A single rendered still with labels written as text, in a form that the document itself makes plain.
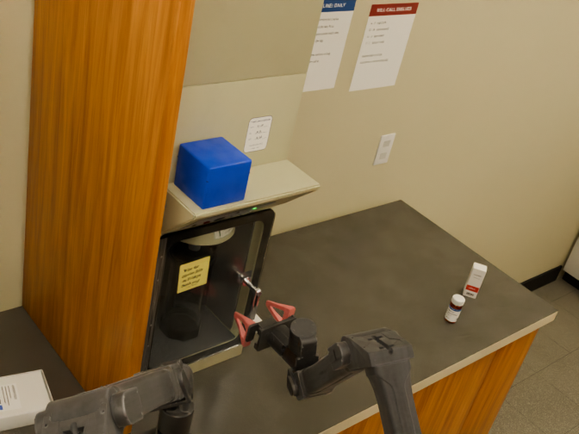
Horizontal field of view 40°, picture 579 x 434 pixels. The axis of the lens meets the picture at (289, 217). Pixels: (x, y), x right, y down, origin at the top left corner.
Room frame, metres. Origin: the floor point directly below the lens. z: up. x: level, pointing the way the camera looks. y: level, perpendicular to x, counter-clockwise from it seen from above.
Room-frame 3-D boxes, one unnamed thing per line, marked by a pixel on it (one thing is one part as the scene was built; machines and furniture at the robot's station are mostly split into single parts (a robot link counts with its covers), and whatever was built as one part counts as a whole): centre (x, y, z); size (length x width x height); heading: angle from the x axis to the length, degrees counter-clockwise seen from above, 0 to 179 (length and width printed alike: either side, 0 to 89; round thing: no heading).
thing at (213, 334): (1.40, 0.14, 1.19); 0.30 x 0.01 x 0.40; 137
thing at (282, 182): (1.37, 0.10, 1.46); 0.32 x 0.11 x 0.10; 137
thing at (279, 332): (1.37, -0.05, 1.14); 0.10 x 0.07 x 0.07; 137
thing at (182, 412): (0.97, 0.11, 1.27); 0.07 x 0.06 x 0.07; 13
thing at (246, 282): (1.46, 0.04, 1.17); 0.05 x 0.03 x 0.10; 47
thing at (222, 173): (1.30, 0.16, 1.55); 0.10 x 0.10 x 0.09; 47
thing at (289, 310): (1.45, -0.02, 1.15); 0.09 x 0.07 x 0.07; 47
